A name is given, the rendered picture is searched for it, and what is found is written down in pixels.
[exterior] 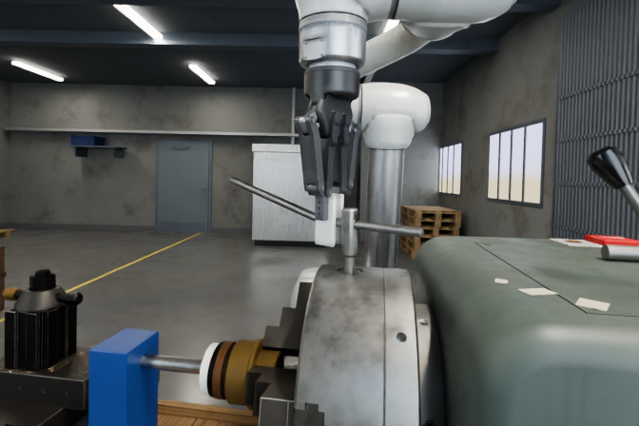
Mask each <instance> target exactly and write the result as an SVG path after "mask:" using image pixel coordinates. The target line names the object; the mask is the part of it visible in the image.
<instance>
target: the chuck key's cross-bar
mask: <svg viewBox="0 0 639 426"><path fill-rule="evenodd" d="M230 183H231V184H233V185H236V186H238V187H240V188H242V189H244V190H247V191H249V192H251V193H253V194H255V195H258V196H260V197H262V198H264V199H266V200H267V201H270V202H272V203H275V204H277V205H280V206H282V207H284V208H286V209H288V210H290V211H293V212H295V213H297V214H299V215H301V216H303V217H305V218H307V219H309V220H311V221H314V222H315V221H316V218H315V212H313V211H310V210H308V209H306V208H304V207H301V206H299V205H297V204H295V203H291V202H289V201H287V200H285V199H283V198H281V197H278V196H276V195H274V194H272V193H269V192H267V191H265V190H262V189H260V188H258V187H256V186H254V185H252V184H249V183H246V182H244V181H242V180H239V179H237V178H235V177H232V178H231V179H230ZM336 226H337V227H341V219H340V218H336ZM354 228H355V229H358V230H366V231H374V232H380V233H388V234H395V235H402V236H410V237H417V238H422V237H423V235H424V230H423V228H422V227H414V226H406V225H398V224H389V223H373V222H366V221H355V222H354Z"/></svg>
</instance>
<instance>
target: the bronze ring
mask: <svg viewBox="0 0 639 426"><path fill-rule="evenodd" d="M262 343H263V338H259V339H258V340H249V339H240V340H238V341H237V342H236V341H222V342H220V343H219V344H218V345H217V347H216V348H215V350H214V352H213V354H212V357H211V360H210V362H209V367H208V372H207V382H206V384H207V392H208V394H209V395H210V397H214V398H215V399H222V400H227V402H228V403H229V404H235V405H242V406H247V408H248V410H250V411H253V405H248V404H244V403H245V391H246V379H247V372H248V371H249V370H250V369H251V368H252V367H253V366H254V365H259V366H269V367H278V368H284V356H283V353H282V352H281V351H273V350H265V349H264V347H263V346H262Z"/></svg>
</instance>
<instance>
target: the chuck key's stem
mask: <svg viewBox="0 0 639 426"><path fill-rule="evenodd" d="M355 221H358V209H357V208H355V207H344V208H342V209H341V254H342V255H343V256H344V272H343V273H347V274H354V273H356V271H355V256H356V255H357V254H358V230H357V229H355V228H354V222H355Z"/></svg>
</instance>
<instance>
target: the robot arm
mask: <svg viewBox="0 0 639 426"><path fill-rule="evenodd" d="M295 1H296V5H297V8H298V12H299V18H300V26H299V34H300V65H301V66H302V67H303V68H305V69H306V71H305V72H304V96H305V98H306V99H308V100H310V104H309V106H308V112H307V113H306V114H305V115H304V116H298V117H296V118H295V121H294V122H295V126H296V129H297V132H298V134H299V138H300V156H301V166H302V176H303V185H304V190H305V191H306V192H308V194H309V195H312V196H315V218H316V232H315V244H319V245H325V246H330V247H334V246H335V243H336V244H341V227H337V226H336V218H340V219H341V209H342V208H343V198H344V195H350V194H351V191H352V190H348V189H352V188H353V186H354V178H355V169H356V161H357V153H358V139H359V136H360V132H361V131H363V136H364V141H365V144H366V145H367V146H368V147H369V158H368V180H367V201H366V222H373V223H389V224H398V225H399V219H400V204H401V195H402V180H403V165H404V148H407V147H408V145H409V144H410V142H411V140H412V138H413V136H414V133H418V132H420V131H421V130H422V129H424V128H425V127H426V125H427V124H428V123H429V120H430V116H431V104H430V100H429V97H428V96H427V94H425V93H423V92H422V91H420V90H419V89H417V88H414V87H410V86H406V85H402V84H394V83H368V84H361V83H360V78H361V77H364V76H366V75H368V74H370V73H372V72H374V71H376V70H378V69H380V68H384V67H386V66H388V65H390V64H392V63H394V62H395V61H397V60H399V59H401V58H403V57H406V56H408V55H409V54H411V53H413V52H415V51H417V50H419V49H420V48H422V47H424V46H425V45H427V44H428V43H429V42H430V41H438V40H442V39H445V38H447V37H449V36H451V35H452V34H453V33H455V32H457V31H459V30H462V29H466V28H468V27H469V26H470V25H471V24H478V23H484V22H487V21H490V20H492V19H494V18H495V17H498V16H500V15H501V14H503V13H505V12H506V11H508V10H509V9H510V7H511V6H512V5H513V4H514V3H515V2H516V1H517V0H295ZM383 20H398V21H399V22H400V24H399V25H397V26H395V27H394V28H392V29H389V30H387V31H385V32H383V33H382V34H381V35H379V36H377V37H375V38H373V39H371V40H369V41H367V42H366V34H367V24H368V23H372V22H376V21H383ZM338 140H340V141H338ZM397 249H398V235H395V234H388V233H380V232H374V231H366V230H365V243H364V265H363V266H365V267H381V268H397Z"/></svg>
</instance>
